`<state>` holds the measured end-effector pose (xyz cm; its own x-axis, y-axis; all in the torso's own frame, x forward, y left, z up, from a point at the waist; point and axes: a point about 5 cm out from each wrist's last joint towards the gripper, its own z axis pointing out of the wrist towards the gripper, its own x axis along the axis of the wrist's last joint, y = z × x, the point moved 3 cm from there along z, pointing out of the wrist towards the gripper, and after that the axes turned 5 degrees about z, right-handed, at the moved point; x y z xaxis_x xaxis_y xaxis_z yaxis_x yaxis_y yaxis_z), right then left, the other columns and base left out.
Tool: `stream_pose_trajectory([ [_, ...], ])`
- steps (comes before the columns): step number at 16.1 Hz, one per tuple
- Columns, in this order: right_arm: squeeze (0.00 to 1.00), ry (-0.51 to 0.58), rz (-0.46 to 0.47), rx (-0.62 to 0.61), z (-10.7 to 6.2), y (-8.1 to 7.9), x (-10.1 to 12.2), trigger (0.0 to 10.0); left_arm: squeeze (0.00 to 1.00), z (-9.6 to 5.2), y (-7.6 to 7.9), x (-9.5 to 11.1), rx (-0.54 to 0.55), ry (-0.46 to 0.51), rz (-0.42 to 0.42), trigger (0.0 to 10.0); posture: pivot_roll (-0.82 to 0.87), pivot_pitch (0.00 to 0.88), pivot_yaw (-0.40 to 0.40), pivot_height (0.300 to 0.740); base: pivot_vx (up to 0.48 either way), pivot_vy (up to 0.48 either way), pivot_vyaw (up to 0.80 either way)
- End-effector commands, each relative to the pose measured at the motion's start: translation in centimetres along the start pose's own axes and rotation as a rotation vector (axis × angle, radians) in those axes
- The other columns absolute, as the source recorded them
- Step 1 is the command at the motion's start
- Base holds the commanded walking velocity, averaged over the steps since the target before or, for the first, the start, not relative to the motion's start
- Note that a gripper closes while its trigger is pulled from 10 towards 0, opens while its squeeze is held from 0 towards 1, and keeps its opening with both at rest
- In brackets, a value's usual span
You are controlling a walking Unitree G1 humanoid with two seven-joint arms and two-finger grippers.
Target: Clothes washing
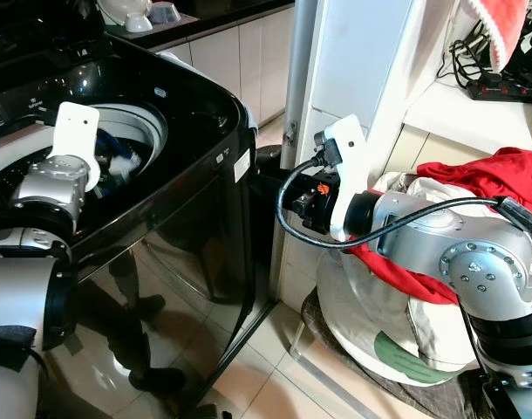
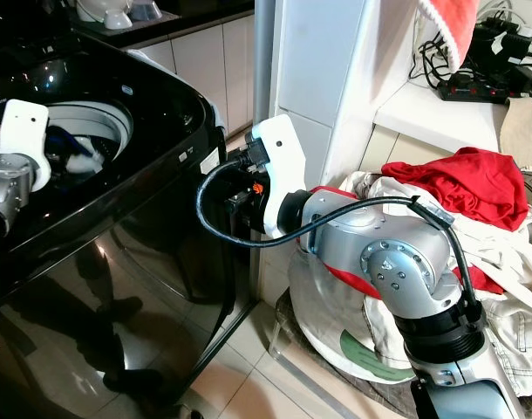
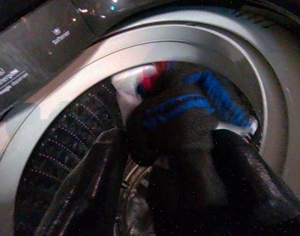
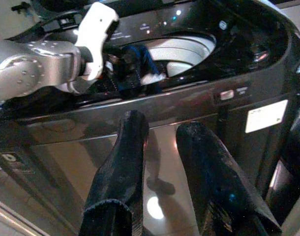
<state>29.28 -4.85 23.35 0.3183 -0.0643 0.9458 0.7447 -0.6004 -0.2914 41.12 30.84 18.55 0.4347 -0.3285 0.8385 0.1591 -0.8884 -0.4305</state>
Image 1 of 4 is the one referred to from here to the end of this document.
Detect white shelf cabinet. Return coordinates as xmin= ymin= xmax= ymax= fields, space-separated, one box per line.
xmin=297 ymin=0 xmax=532 ymax=306

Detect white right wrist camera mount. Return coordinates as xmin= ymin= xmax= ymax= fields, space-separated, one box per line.
xmin=311 ymin=118 xmax=370 ymax=242

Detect grey vertical pipe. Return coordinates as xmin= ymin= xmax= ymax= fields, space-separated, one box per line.
xmin=283 ymin=0 xmax=320 ymax=149

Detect blue and white laundry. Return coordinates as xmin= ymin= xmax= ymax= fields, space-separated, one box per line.
xmin=93 ymin=131 xmax=150 ymax=175

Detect orange-red hanging towel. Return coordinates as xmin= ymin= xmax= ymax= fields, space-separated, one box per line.
xmin=469 ymin=0 xmax=530 ymax=71

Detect red garment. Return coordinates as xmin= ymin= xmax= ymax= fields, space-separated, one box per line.
xmin=346 ymin=147 xmax=532 ymax=306

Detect black top-load washing machine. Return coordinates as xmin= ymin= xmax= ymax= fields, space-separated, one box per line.
xmin=0 ymin=31 xmax=276 ymax=419

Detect black-topped cream kitchen counter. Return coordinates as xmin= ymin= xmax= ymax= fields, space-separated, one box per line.
xmin=100 ymin=0 xmax=297 ymax=127

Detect black power strip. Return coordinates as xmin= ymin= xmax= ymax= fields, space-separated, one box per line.
xmin=462 ymin=74 xmax=532 ymax=103

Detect tangled black power cables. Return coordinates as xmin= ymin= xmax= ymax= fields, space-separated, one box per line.
xmin=447 ymin=16 xmax=532 ymax=88

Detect brown floor mat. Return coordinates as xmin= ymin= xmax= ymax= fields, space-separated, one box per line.
xmin=301 ymin=288 xmax=494 ymax=419

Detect white bowl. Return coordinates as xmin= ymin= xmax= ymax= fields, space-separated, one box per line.
xmin=99 ymin=0 xmax=155 ymax=34

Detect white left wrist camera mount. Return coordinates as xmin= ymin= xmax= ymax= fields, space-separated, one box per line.
xmin=51 ymin=101 xmax=102 ymax=191

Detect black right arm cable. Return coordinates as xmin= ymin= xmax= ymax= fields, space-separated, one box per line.
xmin=276 ymin=155 xmax=532 ymax=289

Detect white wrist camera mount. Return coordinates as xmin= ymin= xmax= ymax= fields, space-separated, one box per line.
xmin=311 ymin=118 xmax=370 ymax=242
xmin=51 ymin=101 xmax=102 ymax=191

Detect steel washer drum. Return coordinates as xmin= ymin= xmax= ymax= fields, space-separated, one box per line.
xmin=0 ymin=102 xmax=169 ymax=189

